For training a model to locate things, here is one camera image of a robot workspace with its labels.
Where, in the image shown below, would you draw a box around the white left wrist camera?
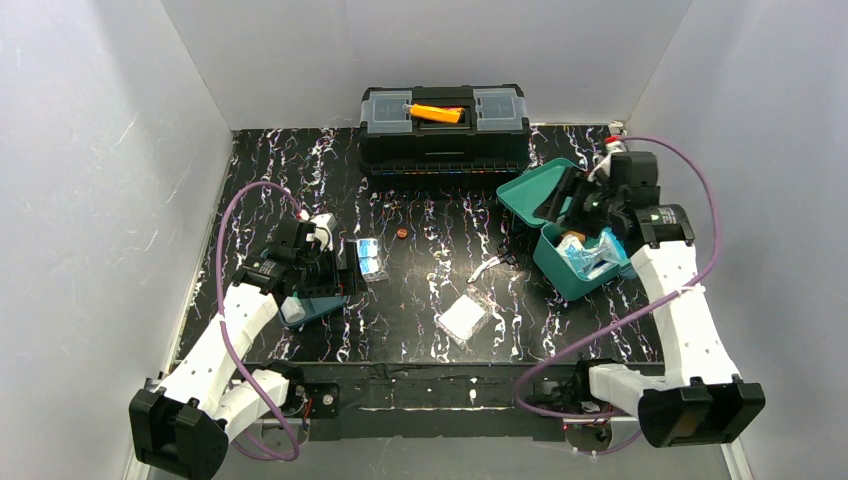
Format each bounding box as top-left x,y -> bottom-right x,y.
310,213 -> 337,252

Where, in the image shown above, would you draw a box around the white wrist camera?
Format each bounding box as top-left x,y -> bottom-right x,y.
587,146 -> 626,184
310,213 -> 337,252

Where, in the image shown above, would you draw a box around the orange toolbox handle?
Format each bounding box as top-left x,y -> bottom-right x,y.
407,104 -> 464,124

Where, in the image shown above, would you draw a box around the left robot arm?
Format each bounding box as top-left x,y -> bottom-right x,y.
129,213 -> 366,479

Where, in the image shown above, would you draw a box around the dark teal divider tray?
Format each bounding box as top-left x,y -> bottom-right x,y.
273,294 -> 349,330

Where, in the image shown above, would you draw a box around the brown glass bottle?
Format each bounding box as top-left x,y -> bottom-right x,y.
562,230 -> 587,244

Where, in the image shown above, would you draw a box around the tweezers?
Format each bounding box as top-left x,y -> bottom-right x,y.
466,256 -> 506,284

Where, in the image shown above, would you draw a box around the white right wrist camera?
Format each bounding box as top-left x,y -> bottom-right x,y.
587,146 -> 626,184

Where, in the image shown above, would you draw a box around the aluminium rail frame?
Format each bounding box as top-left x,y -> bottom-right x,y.
125,122 -> 757,480

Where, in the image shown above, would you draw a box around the large blue white packet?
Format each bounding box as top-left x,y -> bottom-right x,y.
555,227 -> 629,281

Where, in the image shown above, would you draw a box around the white medicine bottle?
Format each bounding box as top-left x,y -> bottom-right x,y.
280,297 -> 306,326

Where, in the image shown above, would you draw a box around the clear zip bag white pad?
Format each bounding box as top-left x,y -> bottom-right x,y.
435,288 -> 495,346

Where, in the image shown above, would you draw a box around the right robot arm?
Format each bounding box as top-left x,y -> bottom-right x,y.
534,151 -> 766,448

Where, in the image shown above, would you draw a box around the black toolbox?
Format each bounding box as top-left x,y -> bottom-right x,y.
359,84 -> 531,177

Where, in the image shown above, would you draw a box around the green medicine box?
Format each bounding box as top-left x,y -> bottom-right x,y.
496,158 -> 637,301

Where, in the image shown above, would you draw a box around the black scissors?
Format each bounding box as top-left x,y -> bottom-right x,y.
497,243 -> 518,267

